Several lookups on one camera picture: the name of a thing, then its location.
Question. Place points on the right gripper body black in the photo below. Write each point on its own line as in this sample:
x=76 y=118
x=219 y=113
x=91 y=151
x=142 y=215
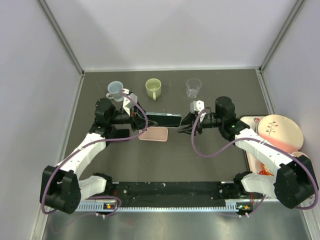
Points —
x=201 y=125

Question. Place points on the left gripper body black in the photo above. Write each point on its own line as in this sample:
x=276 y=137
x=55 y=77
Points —
x=133 y=122

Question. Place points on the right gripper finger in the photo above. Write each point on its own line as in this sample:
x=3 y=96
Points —
x=189 y=120
x=188 y=130

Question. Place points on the dark phone blue edge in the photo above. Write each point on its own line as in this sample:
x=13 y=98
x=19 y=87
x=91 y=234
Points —
x=166 y=120

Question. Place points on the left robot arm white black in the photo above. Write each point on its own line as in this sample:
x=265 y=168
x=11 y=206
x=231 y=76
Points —
x=61 y=188

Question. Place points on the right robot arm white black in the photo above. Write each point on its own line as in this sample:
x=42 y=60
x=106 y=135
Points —
x=292 y=182

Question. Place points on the clear glass tumbler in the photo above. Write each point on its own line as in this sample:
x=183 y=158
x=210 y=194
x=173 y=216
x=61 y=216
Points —
x=193 y=87

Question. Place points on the green mug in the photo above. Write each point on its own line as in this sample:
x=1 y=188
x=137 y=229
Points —
x=153 y=88

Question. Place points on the light blue footed cup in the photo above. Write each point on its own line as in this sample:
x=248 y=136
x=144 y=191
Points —
x=114 y=91

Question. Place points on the white tray with strawberries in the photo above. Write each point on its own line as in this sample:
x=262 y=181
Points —
x=253 y=164

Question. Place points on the orange patterned bowl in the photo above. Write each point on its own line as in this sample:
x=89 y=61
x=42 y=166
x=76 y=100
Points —
x=265 y=170

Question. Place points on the pink white plate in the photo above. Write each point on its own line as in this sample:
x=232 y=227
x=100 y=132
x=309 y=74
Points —
x=281 y=131

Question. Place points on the pink mug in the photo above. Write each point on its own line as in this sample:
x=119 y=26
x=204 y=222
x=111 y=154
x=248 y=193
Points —
x=298 y=154

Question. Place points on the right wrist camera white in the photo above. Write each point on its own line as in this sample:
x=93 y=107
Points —
x=196 y=106

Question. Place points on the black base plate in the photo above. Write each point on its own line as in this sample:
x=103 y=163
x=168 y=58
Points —
x=176 y=193

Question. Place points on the light blue cable duct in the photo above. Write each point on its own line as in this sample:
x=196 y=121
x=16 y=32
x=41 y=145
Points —
x=108 y=206

